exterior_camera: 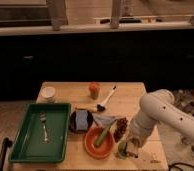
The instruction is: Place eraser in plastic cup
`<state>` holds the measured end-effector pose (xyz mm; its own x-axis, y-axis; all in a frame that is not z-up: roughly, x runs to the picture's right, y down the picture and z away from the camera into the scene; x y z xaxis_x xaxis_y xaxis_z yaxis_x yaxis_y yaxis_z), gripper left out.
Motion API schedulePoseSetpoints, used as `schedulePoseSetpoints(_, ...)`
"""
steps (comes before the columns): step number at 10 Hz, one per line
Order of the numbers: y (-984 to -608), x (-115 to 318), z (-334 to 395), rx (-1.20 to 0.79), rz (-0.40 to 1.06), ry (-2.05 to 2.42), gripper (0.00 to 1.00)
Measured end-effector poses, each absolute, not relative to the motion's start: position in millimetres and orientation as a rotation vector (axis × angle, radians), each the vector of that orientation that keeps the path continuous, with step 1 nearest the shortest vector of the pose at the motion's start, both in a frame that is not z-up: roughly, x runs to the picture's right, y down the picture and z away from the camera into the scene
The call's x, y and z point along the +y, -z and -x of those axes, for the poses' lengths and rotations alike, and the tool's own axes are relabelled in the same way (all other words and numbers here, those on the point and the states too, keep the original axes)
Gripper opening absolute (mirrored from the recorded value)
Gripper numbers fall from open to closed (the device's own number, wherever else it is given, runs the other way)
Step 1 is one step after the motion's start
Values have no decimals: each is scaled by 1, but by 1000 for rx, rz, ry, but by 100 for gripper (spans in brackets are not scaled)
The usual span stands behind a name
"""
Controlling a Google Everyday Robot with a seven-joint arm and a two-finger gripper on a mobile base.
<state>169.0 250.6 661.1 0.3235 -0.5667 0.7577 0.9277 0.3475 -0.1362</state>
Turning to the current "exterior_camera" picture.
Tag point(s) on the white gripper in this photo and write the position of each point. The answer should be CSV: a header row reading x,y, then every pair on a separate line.
x,y
132,146

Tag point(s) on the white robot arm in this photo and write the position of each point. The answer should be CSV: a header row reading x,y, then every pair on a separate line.
x,y
156,106

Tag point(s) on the green round object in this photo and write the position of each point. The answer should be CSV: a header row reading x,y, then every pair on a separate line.
x,y
122,149

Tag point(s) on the dark red grape bunch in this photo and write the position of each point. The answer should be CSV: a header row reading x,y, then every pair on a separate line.
x,y
121,127

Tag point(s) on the orange bowl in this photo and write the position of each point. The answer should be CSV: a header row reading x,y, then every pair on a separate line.
x,y
98,148

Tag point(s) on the green cucumber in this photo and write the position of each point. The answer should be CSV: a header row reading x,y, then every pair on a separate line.
x,y
103,135

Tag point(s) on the grey blue cloth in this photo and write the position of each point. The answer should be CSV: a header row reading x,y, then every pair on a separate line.
x,y
103,120

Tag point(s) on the blue grey sponge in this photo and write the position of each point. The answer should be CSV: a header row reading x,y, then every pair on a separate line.
x,y
81,120

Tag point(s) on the black round plate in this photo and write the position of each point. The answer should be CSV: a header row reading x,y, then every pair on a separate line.
x,y
72,126

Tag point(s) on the green plastic tray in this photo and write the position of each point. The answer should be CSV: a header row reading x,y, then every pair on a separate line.
x,y
29,145

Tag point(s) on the silver metal fork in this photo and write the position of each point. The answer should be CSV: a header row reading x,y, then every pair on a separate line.
x,y
43,121

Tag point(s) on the black chair armrest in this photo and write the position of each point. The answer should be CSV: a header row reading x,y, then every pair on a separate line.
x,y
7,143

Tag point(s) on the white handled dish brush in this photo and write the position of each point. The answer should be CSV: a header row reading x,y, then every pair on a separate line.
x,y
101,105

